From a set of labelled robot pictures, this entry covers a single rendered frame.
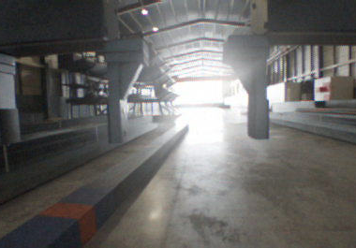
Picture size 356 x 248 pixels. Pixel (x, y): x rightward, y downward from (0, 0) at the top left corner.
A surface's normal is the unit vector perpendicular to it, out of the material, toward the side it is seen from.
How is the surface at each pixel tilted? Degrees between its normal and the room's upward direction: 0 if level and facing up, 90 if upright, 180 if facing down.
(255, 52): 90
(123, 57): 90
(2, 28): 90
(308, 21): 90
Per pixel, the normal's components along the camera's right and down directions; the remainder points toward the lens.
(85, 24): -0.02, 0.09
